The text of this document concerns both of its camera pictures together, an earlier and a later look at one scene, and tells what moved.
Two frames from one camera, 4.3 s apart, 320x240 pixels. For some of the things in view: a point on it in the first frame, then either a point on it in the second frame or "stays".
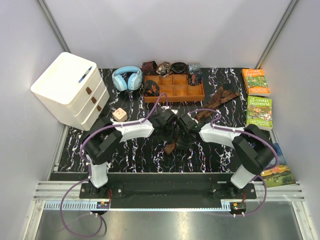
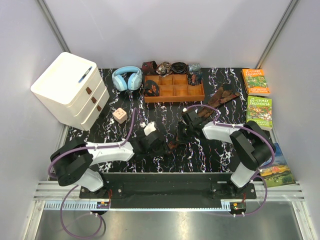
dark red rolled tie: (149, 67) stays
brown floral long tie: (223, 95) stays
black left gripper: (169, 139) -> (163, 149)
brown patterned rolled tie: (164, 69) stays
